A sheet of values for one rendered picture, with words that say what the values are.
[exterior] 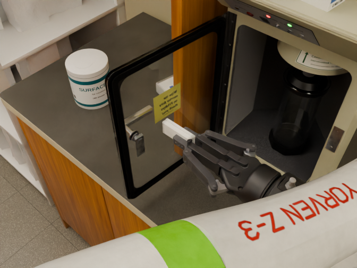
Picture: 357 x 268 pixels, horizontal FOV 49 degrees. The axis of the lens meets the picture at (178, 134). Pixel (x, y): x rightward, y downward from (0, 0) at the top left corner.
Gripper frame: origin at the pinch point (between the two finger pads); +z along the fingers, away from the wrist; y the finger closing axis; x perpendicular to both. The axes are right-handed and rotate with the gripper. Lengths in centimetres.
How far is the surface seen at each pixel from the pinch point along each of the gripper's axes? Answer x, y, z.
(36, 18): 32, -32, 106
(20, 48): 36, -18, 97
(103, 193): 51, 0, 32
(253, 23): -10.3, -26.2, 2.5
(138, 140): 7.3, 2.0, 9.5
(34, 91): 34, -6, 70
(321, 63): -6.0, -29.1, -12.5
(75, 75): 20, -11, 51
